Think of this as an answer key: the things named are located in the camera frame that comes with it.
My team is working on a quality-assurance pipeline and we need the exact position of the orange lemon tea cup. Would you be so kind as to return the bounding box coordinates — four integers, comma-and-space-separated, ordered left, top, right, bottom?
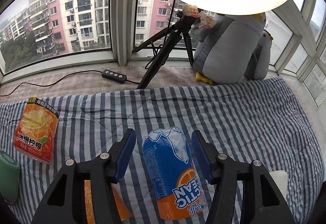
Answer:
13, 97, 59, 164

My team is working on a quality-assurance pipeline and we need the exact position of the striped blue white quilt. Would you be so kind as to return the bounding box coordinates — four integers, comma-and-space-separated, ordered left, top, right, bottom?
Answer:
1, 78, 324, 223

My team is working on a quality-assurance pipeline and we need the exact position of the large grey penguin plush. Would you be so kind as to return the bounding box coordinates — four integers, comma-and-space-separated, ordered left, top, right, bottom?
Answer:
193, 12, 266, 85

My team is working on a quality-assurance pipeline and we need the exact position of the black power cable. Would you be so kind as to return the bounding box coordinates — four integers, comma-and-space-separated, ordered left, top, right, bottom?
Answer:
0, 69, 141, 97

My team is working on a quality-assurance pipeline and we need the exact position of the black inline cable remote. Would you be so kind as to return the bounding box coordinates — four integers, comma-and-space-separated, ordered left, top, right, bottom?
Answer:
102, 69, 127, 84

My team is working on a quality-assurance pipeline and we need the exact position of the green thermos cup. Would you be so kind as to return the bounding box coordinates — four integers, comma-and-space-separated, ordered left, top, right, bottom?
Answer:
0, 151, 20, 204

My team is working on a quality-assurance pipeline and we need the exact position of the blue orange drink cup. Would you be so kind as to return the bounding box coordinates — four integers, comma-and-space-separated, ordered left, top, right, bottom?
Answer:
142, 127, 207, 220

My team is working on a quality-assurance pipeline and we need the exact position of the orange paper cup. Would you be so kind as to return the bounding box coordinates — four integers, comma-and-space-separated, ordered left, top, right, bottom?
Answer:
84, 180, 133, 224

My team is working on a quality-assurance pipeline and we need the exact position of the black tripod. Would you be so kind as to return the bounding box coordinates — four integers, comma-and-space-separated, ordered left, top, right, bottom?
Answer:
133, 11, 200, 89

